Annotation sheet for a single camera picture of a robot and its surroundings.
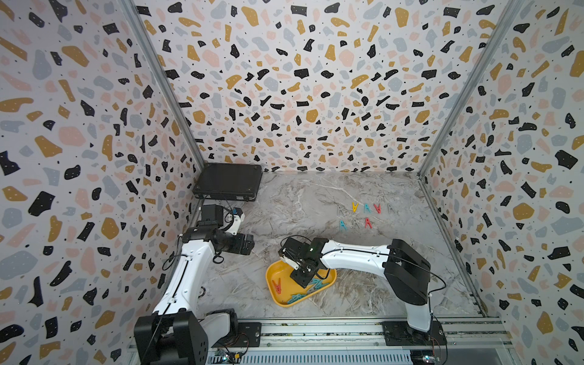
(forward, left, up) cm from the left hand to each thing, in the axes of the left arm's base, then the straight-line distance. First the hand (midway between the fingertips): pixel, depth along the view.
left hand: (241, 241), depth 82 cm
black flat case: (+42, +16, -12) cm, 46 cm away
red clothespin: (-12, -13, -12) cm, 22 cm away
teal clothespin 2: (-17, -20, -10) cm, 28 cm away
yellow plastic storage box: (-14, -17, -12) cm, 25 cm away
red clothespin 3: (+16, -52, -13) cm, 56 cm away
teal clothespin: (-12, -28, -11) cm, 32 cm away
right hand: (-10, -21, -11) cm, 25 cm away
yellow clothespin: (+23, -47, -12) cm, 53 cm away
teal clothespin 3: (+25, -53, -13) cm, 60 cm away
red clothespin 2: (+24, -58, -14) cm, 64 cm away
